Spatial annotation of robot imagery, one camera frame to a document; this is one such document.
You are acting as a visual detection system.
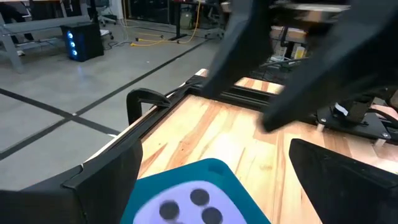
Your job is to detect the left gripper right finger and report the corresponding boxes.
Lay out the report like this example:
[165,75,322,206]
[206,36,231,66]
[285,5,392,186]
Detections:
[289,138,398,224]

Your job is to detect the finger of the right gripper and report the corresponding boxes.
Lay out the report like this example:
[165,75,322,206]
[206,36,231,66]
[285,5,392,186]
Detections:
[259,0,398,132]
[202,0,274,98]

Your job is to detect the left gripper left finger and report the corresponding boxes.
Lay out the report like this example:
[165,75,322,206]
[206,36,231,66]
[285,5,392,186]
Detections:
[0,139,144,224]

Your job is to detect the white label tag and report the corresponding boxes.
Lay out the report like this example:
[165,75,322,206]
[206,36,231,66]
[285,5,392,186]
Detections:
[334,103,349,116]

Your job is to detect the black background desk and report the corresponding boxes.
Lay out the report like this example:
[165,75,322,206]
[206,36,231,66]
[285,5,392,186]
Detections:
[169,0,226,41]

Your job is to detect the teal plastic tray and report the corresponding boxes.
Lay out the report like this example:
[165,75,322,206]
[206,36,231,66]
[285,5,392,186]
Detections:
[119,157,271,224]

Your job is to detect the black table clamp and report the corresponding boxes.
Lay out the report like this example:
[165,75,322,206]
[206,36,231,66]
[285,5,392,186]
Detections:
[126,88,172,126]

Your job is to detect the black computer tower blue lights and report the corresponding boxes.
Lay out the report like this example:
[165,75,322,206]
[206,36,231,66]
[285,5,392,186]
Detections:
[60,21,105,62]

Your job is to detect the grey metal bench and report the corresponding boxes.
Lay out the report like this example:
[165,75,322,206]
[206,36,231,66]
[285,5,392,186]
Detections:
[0,14,91,74]

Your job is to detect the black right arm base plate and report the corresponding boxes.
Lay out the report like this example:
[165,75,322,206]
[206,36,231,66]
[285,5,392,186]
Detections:
[315,104,398,144]

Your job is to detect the black aluminium table frame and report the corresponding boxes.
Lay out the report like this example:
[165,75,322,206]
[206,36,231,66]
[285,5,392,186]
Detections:
[82,74,398,164]

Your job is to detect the yellow floor cable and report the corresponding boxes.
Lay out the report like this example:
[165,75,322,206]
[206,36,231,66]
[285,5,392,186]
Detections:
[129,0,203,48]

